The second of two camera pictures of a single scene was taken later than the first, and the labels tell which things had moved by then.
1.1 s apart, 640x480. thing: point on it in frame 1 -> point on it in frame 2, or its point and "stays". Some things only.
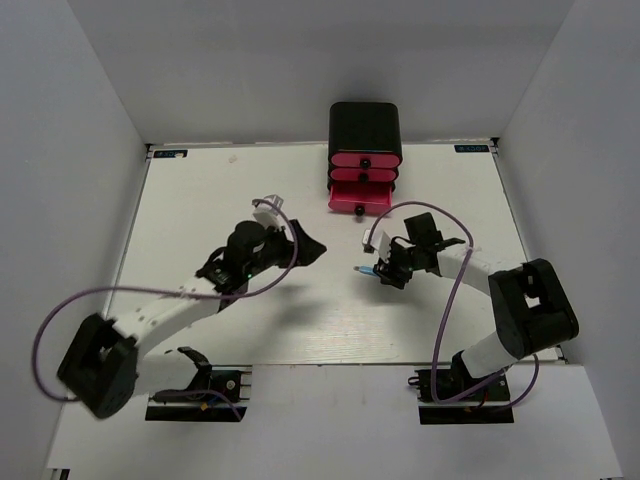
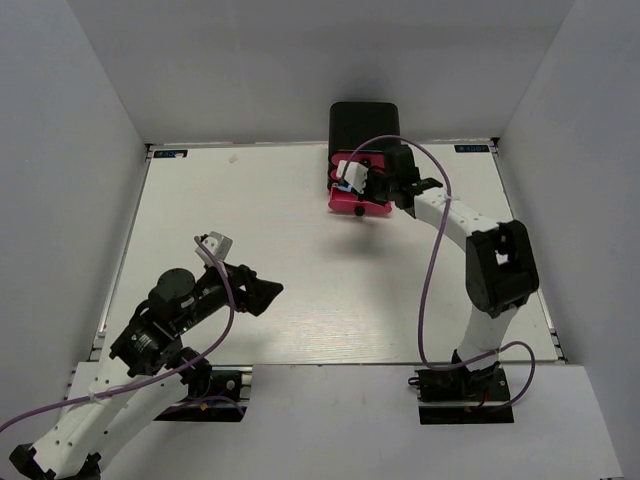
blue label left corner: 170,153 stays
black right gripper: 390,274 -> 371,174
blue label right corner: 470,148 stays
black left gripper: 310,250 -> 259,293
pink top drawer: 365,160 stays
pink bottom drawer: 361,197 stays
